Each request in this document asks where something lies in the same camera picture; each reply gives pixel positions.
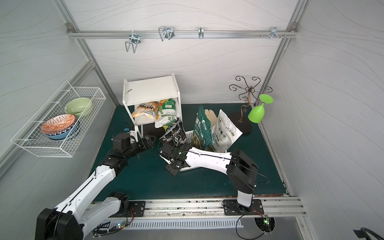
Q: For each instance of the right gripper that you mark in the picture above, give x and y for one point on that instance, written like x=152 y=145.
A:
x=167 y=150

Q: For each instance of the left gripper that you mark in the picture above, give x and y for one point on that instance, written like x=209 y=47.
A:
x=145 y=142

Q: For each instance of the black white fertilizer bag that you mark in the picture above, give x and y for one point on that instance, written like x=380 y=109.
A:
x=175 y=135

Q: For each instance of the white perforated plastic basket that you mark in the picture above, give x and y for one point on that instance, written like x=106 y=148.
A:
x=189 y=136

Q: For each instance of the white green shelf bag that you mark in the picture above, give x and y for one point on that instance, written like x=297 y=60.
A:
x=166 y=112

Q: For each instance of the dark green soil bag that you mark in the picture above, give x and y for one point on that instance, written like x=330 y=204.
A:
x=202 y=135

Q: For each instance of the white green fertilizer bag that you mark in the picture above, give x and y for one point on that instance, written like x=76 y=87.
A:
x=224 y=134

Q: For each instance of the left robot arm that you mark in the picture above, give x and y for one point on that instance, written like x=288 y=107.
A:
x=69 y=220

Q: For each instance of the orange snack bag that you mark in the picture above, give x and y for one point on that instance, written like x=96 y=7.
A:
x=146 y=109

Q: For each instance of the white two-tier shelf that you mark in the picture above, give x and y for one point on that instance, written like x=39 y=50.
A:
x=149 y=90

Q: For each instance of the small yellow green packet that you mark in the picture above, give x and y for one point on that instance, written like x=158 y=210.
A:
x=169 y=125

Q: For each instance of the white work glove red cuff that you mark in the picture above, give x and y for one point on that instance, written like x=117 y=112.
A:
x=211 y=117

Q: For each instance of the dark oval stand base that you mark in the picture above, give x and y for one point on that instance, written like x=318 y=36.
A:
x=242 y=123

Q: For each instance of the light green bowl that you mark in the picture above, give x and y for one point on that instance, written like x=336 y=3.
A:
x=80 y=107

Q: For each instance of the blue bowl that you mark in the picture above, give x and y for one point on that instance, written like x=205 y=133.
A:
x=73 y=129

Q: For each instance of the green plastic wine glass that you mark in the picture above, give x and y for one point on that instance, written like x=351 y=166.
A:
x=257 y=114

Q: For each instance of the orange patterned bowl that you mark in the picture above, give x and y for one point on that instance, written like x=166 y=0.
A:
x=58 y=123

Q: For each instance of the copper scroll stand rod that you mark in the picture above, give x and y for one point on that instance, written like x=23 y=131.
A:
x=248 y=91

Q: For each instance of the metal double hook left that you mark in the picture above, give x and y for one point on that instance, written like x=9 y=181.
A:
x=133 y=42

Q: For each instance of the metal double hook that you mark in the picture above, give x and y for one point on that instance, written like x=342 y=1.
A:
x=166 y=33
x=133 y=42

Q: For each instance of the metal double hook middle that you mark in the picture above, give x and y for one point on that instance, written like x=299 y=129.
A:
x=166 y=33

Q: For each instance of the metal clip hook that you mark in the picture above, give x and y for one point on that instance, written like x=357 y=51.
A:
x=201 y=32

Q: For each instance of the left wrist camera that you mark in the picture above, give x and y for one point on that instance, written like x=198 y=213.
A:
x=131 y=132

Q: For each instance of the white slotted cable duct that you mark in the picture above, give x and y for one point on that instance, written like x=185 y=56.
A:
x=185 y=224

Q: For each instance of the white wire wall basket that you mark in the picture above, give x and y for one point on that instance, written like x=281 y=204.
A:
x=30 y=137

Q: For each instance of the horizontal aluminium rail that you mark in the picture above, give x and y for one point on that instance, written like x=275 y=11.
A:
x=179 y=34

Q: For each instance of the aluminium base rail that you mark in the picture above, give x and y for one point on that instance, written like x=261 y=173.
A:
x=220 y=208

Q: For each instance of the aluminium frame post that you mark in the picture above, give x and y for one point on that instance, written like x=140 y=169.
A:
x=291 y=28

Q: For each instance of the metal bracket hook right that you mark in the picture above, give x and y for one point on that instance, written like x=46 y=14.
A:
x=273 y=34

